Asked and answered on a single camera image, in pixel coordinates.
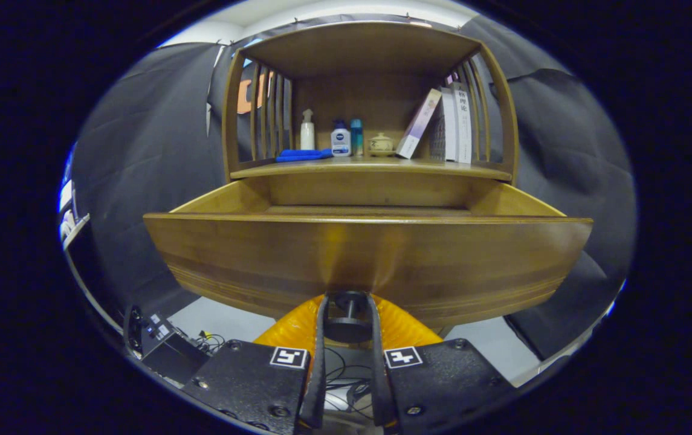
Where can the black control box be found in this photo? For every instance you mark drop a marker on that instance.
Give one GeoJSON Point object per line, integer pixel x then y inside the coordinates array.
{"type": "Point", "coordinates": [164, 353]}

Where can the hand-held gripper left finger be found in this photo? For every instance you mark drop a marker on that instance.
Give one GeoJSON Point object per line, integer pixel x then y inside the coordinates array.
{"type": "Point", "coordinates": [316, 374]}

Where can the wooden cabinet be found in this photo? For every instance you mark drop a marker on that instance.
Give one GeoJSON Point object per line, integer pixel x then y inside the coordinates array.
{"type": "Point", "coordinates": [370, 103]}

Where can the small dark oval device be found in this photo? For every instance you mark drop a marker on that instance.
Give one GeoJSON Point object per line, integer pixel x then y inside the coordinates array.
{"type": "Point", "coordinates": [358, 389]}

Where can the blue folded cloth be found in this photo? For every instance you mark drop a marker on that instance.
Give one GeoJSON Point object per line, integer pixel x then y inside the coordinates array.
{"type": "Point", "coordinates": [303, 155]}

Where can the patterned cover book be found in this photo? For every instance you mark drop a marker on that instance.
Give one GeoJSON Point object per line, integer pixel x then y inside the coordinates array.
{"type": "Point", "coordinates": [442, 130]}

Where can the teal blue bottle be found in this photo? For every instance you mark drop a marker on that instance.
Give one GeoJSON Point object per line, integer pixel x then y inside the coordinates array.
{"type": "Point", "coordinates": [356, 136]}

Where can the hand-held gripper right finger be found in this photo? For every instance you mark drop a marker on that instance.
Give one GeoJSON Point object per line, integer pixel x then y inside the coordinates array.
{"type": "Point", "coordinates": [380, 374]}

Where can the wooden drawer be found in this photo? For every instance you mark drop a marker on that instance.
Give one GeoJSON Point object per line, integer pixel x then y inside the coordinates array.
{"type": "Point", "coordinates": [370, 260]}

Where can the purple book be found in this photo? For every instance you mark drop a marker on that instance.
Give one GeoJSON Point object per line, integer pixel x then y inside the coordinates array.
{"type": "Point", "coordinates": [418, 124]}

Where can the black drawer knob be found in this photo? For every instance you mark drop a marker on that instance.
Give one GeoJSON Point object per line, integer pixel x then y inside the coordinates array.
{"type": "Point", "coordinates": [349, 323]}

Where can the white spine book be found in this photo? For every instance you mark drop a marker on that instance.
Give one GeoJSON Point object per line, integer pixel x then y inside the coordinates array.
{"type": "Point", "coordinates": [463, 124]}

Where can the beige lidded tea cup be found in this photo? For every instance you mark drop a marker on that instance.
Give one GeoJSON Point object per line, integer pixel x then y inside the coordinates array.
{"type": "Point", "coordinates": [381, 145]}

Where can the white bottle with blue cap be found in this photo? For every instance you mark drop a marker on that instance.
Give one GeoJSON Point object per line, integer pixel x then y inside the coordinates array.
{"type": "Point", "coordinates": [340, 142]}

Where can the wooden countertop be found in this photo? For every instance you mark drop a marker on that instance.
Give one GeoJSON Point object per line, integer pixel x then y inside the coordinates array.
{"type": "Point", "coordinates": [370, 166]}

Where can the white spray bottle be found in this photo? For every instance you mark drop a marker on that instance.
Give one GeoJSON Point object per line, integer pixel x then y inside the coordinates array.
{"type": "Point", "coordinates": [307, 133]}

